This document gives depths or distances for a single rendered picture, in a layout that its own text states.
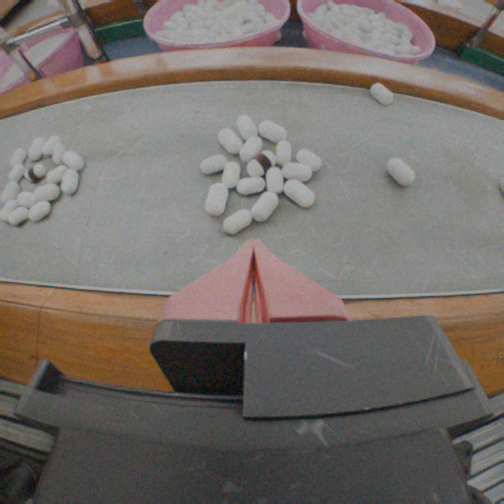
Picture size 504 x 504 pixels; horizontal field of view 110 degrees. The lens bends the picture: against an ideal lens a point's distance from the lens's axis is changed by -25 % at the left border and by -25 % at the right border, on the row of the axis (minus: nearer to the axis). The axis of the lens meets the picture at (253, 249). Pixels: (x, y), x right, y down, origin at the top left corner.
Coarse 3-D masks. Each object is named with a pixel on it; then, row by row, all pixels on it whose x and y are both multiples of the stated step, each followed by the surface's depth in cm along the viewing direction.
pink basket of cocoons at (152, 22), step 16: (160, 0) 34; (176, 0) 36; (192, 0) 37; (240, 0) 38; (272, 0) 35; (160, 16) 35; (288, 16) 31; (272, 32) 32; (176, 48) 31; (192, 48) 30
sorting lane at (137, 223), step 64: (0, 128) 31; (64, 128) 30; (128, 128) 29; (192, 128) 28; (320, 128) 28; (384, 128) 28; (448, 128) 29; (0, 192) 27; (64, 192) 27; (128, 192) 26; (192, 192) 26; (256, 192) 26; (320, 192) 26; (384, 192) 26; (448, 192) 26; (0, 256) 25; (64, 256) 25; (128, 256) 25; (192, 256) 24; (320, 256) 24; (384, 256) 24; (448, 256) 24
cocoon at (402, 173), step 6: (390, 162) 25; (396, 162) 25; (402, 162) 24; (390, 168) 25; (396, 168) 25; (402, 168) 24; (408, 168) 24; (390, 174) 26; (396, 174) 25; (402, 174) 24; (408, 174) 24; (414, 174) 24; (396, 180) 26; (402, 180) 25; (408, 180) 24
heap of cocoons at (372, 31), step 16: (320, 16) 35; (336, 16) 35; (352, 16) 36; (368, 16) 37; (384, 16) 36; (304, 32) 35; (336, 32) 34; (352, 32) 34; (368, 32) 35; (384, 32) 34; (400, 32) 36; (320, 48) 34; (384, 48) 33; (400, 48) 33; (416, 48) 33; (416, 64) 33
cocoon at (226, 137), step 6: (222, 132) 26; (228, 132) 26; (222, 138) 26; (228, 138) 26; (234, 138) 26; (222, 144) 27; (228, 144) 26; (234, 144) 25; (240, 144) 26; (228, 150) 26; (234, 150) 26
